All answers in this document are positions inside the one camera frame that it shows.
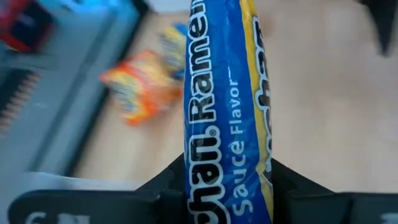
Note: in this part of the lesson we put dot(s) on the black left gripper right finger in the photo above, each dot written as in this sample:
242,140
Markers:
326,208

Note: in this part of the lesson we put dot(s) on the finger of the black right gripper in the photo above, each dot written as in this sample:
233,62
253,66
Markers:
384,21

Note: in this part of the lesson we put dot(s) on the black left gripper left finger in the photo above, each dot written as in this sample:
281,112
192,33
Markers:
93,207

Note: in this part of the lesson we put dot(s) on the orange chicken ramen pack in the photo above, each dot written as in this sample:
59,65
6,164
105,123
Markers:
143,87

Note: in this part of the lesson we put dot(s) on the blue soy ramen pack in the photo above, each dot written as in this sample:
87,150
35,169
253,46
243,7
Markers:
217,93
174,46

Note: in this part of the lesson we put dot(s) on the red box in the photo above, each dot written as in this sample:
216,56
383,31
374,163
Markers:
25,28

